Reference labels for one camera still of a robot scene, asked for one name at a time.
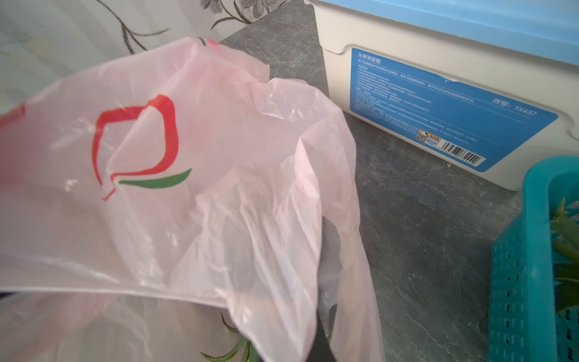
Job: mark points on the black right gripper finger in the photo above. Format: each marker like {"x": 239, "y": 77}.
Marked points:
{"x": 328, "y": 284}

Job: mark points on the pink printed plastic bag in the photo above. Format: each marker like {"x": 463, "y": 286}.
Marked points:
{"x": 168, "y": 206}

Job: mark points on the pineapple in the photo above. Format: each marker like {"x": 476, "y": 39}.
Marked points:
{"x": 564, "y": 242}

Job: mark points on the teal plastic basket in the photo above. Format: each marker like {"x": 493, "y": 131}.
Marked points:
{"x": 523, "y": 324}

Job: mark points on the white box blue lid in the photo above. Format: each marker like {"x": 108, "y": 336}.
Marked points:
{"x": 489, "y": 86}

